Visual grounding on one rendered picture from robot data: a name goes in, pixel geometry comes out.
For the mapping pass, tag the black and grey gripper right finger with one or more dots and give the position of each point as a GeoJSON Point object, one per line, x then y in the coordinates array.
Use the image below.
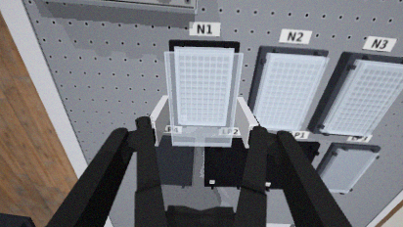
{"type": "Point", "coordinates": [309, 200]}

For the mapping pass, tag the white button panel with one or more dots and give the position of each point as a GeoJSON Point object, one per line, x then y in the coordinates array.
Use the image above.
{"type": "Point", "coordinates": [192, 5]}

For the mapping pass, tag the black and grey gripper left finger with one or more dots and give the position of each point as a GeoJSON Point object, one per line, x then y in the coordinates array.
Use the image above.
{"type": "Point", "coordinates": [89, 202]}

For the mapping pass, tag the white label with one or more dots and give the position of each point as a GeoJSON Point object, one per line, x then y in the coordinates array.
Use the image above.
{"type": "Point", "coordinates": [379, 43]}
{"type": "Point", "coordinates": [364, 139]}
{"type": "Point", "coordinates": [205, 29]}
{"type": "Point", "coordinates": [236, 131]}
{"type": "Point", "coordinates": [295, 36]}
{"type": "Point", "coordinates": [167, 129]}
{"type": "Point", "coordinates": [300, 134]}

